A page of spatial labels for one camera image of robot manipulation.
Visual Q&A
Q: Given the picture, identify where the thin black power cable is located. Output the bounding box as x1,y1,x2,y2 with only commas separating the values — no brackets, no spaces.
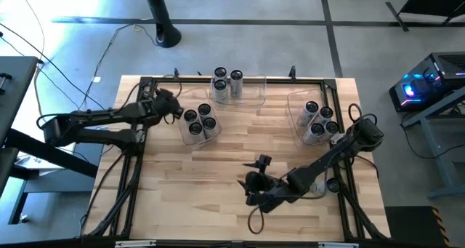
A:
78,151,126,239

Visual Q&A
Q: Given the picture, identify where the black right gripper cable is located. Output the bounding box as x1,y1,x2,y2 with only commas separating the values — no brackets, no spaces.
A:
248,203,266,236

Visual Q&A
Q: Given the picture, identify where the black folding stand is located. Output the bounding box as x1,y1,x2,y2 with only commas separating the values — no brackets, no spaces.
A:
384,0,465,33

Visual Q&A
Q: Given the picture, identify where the grey metal table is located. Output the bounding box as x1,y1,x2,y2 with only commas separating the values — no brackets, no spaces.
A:
401,86,465,199

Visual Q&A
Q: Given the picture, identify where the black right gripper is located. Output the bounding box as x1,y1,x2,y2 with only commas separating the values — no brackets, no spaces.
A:
237,155,294,213

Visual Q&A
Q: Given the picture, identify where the black pole stand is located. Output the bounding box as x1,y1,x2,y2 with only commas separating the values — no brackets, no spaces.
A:
141,0,182,49

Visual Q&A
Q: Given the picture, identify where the silver aluminium bracket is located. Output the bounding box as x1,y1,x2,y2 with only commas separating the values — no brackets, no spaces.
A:
114,239,157,248
318,241,360,248

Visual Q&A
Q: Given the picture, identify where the black floor cable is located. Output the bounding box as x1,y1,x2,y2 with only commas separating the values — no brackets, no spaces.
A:
401,122,465,161
80,22,161,109

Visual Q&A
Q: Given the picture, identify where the black side table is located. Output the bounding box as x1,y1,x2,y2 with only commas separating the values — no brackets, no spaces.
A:
0,56,100,227

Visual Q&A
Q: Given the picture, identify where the black box with hazard stripes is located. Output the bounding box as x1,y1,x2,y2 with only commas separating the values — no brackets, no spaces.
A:
384,205,453,248

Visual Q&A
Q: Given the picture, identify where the black aluminium table frame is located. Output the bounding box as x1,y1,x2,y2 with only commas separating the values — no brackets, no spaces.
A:
82,76,392,241

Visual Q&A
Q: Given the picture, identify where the clear plastic bin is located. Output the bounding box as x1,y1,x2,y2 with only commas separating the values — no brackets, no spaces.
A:
286,89,342,150
209,75,267,113
177,89,223,147

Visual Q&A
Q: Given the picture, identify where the white paper sheet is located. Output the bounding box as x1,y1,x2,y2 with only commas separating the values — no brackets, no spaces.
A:
16,151,76,171

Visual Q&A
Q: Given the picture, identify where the black computer tower with lights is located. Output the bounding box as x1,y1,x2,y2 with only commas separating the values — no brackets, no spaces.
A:
388,51,465,113

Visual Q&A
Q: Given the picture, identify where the Celsius Arctic Vibe can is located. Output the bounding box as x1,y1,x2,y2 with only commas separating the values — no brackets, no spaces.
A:
229,68,244,98
212,79,229,103
312,177,341,197
213,65,228,82

